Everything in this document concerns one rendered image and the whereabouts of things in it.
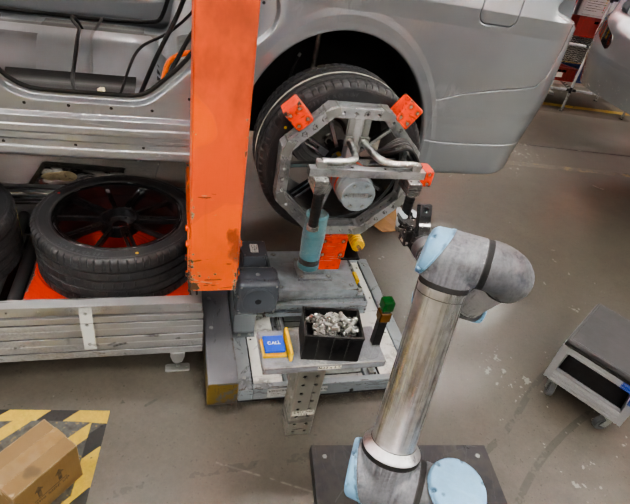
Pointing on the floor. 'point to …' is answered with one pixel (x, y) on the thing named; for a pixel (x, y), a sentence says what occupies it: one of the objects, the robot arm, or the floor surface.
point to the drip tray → (48, 172)
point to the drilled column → (301, 401)
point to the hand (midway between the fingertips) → (403, 208)
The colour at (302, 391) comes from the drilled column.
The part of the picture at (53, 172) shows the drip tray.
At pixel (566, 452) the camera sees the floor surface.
